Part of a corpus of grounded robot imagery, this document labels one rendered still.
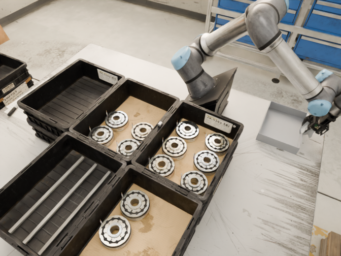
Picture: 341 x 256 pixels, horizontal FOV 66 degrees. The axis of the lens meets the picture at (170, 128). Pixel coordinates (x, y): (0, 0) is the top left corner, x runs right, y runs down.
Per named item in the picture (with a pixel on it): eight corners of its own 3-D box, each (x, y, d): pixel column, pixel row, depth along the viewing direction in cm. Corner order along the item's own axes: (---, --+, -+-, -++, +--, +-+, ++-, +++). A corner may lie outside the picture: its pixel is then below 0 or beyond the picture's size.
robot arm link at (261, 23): (251, 10, 89) (338, 113, 97) (264, -4, 94) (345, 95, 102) (230, 30, 98) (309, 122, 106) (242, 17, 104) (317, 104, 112)
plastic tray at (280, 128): (268, 106, 149) (270, 100, 146) (304, 119, 144) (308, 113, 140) (255, 139, 133) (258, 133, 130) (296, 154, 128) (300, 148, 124)
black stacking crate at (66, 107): (84, 76, 145) (79, 58, 137) (128, 95, 136) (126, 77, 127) (25, 121, 122) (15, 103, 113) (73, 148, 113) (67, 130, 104)
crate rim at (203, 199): (181, 102, 120) (181, 98, 118) (244, 128, 110) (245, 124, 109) (129, 166, 96) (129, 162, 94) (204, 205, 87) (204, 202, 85)
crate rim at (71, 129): (127, 80, 129) (127, 76, 127) (181, 102, 120) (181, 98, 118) (68, 133, 105) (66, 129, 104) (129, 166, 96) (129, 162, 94)
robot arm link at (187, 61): (179, 84, 136) (163, 62, 131) (192, 69, 142) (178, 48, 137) (195, 78, 126) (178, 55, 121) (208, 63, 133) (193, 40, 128)
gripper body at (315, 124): (305, 129, 123) (325, 114, 113) (306, 117, 128) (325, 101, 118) (320, 136, 123) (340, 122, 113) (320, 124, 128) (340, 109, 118)
